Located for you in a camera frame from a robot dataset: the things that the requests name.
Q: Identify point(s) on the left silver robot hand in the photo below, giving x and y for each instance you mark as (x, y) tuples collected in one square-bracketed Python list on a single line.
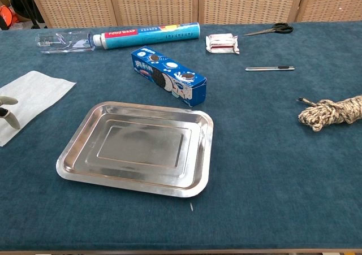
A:
[(11, 119)]

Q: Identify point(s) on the white cloth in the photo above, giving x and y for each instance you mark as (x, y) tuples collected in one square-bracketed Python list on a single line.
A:
[(36, 94)]

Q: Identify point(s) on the rectangular metal tray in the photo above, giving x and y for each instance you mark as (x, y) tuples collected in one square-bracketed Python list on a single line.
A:
[(135, 150)]

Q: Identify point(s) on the clear plastic bottle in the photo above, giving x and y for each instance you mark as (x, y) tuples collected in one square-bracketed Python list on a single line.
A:
[(65, 41)]

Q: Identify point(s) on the black tripod stand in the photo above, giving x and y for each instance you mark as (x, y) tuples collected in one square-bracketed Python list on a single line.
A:
[(34, 20)]

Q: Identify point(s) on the orange object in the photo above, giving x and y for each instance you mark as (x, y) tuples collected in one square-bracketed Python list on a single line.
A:
[(8, 14)]

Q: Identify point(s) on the blue cookie box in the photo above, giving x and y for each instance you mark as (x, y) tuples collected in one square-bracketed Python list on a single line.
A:
[(167, 74)]

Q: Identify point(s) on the plastic food wrap box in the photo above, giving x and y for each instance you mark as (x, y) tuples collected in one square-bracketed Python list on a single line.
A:
[(152, 36)]

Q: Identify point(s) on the wicker folding screen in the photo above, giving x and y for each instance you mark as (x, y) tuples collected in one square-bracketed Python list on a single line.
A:
[(155, 3)]

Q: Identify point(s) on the small white pen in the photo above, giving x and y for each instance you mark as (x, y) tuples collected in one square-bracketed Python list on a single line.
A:
[(266, 68)]

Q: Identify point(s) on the blue table cloth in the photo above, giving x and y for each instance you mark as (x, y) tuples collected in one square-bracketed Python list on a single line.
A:
[(268, 181)]

